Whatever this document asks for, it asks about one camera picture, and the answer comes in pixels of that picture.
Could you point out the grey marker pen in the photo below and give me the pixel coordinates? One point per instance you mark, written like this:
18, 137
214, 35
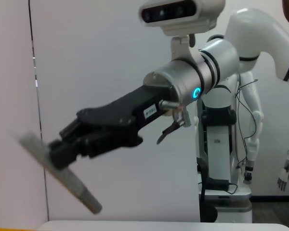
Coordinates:
69, 180

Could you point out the black power adapter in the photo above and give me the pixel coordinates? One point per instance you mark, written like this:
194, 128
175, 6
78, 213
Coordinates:
216, 184

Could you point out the white humanoid robot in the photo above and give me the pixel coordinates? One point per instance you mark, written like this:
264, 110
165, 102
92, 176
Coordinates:
251, 96

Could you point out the white robotic arm with hand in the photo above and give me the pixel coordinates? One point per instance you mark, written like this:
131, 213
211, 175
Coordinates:
283, 179

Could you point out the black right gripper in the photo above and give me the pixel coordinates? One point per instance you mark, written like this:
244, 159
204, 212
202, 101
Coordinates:
125, 113

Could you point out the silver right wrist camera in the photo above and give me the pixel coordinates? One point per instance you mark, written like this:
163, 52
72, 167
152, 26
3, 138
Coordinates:
178, 12

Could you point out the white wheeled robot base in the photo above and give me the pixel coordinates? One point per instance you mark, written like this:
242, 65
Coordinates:
231, 209

